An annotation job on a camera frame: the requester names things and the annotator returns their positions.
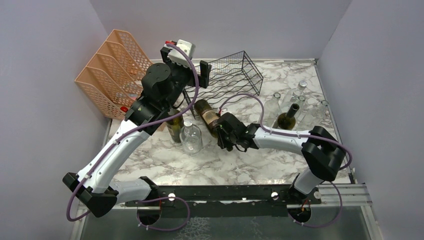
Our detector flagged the clear tall glass bottle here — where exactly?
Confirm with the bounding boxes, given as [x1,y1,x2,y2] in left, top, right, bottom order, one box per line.
[262,92,281,127]

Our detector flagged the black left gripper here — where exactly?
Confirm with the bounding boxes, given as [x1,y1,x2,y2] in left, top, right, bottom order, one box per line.
[161,48,212,110]

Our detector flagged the clear round glass bottle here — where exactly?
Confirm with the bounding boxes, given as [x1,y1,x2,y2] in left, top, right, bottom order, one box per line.
[179,119,203,155]

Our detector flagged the green labelled wine bottle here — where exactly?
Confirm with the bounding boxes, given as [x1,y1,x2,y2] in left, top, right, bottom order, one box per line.
[194,99,220,138]

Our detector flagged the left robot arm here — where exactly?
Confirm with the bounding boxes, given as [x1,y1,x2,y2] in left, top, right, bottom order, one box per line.
[63,43,210,218]

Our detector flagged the red and black small items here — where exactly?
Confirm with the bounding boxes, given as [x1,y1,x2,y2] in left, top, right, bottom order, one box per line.
[120,106,129,113]

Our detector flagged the black wire wine rack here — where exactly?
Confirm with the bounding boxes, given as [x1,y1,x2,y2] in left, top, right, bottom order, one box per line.
[196,50,264,109]

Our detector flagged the dark green wine bottle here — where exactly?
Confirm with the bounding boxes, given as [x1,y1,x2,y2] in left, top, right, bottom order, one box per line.
[275,103,299,130]

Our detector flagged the peach plastic file organizer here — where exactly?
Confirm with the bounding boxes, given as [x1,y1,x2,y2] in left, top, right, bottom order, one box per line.
[74,29,153,120]

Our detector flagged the green bottle silver foil neck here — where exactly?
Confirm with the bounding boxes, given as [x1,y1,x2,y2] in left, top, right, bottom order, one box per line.
[165,115,184,143]

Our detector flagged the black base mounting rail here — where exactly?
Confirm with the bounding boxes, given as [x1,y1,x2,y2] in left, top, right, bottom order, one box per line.
[125,184,322,218]

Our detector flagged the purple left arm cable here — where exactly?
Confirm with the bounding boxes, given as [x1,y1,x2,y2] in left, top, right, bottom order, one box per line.
[65,42,201,222]

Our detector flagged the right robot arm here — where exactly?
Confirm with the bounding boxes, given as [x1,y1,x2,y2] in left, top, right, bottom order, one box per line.
[213,112,347,204]

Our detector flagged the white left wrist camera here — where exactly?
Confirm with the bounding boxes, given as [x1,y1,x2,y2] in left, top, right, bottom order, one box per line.
[165,39,197,67]

